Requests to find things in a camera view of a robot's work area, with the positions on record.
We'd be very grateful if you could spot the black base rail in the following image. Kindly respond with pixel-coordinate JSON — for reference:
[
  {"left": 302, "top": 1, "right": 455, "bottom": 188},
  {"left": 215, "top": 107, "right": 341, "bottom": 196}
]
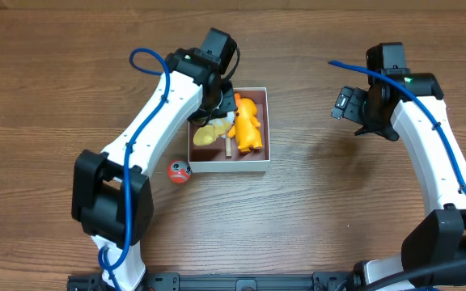
[{"left": 66, "top": 271, "right": 355, "bottom": 291}]

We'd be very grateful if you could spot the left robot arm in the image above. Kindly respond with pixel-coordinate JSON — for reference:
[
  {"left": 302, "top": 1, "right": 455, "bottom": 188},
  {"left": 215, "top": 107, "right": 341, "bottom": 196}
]
[{"left": 71, "top": 46, "right": 239, "bottom": 290}]

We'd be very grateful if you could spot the white plush duck toy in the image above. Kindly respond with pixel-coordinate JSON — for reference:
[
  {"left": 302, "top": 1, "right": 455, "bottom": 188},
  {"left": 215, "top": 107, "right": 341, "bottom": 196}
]
[{"left": 193, "top": 112, "right": 235, "bottom": 146}]

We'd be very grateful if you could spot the orange dog figurine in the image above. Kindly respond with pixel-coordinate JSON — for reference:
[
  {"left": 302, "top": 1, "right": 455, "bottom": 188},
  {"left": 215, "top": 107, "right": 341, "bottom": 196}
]
[{"left": 227, "top": 93, "right": 263, "bottom": 154}]

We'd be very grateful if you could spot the thick black cable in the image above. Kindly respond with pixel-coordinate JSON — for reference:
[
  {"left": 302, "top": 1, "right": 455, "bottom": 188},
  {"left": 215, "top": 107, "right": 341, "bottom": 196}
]
[{"left": 368, "top": 250, "right": 466, "bottom": 291}]

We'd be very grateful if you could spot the white box pink inside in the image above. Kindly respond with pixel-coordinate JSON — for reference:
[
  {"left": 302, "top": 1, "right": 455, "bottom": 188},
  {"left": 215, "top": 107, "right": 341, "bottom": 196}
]
[{"left": 188, "top": 87, "right": 271, "bottom": 173}]

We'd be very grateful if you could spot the red round face ball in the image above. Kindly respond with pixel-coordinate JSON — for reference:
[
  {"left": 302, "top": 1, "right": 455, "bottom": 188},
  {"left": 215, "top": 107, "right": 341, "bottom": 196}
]
[{"left": 167, "top": 160, "right": 192, "bottom": 183}]

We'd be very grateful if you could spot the small wooden rattle drum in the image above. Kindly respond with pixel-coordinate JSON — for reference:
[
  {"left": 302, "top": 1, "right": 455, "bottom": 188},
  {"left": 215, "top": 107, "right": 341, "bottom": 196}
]
[{"left": 225, "top": 137, "right": 232, "bottom": 158}]

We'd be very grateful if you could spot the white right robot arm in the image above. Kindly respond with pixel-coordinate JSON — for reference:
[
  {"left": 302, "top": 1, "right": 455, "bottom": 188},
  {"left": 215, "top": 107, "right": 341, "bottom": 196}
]
[{"left": 332, "top": 70, "right": 466, "bottom": 290}]

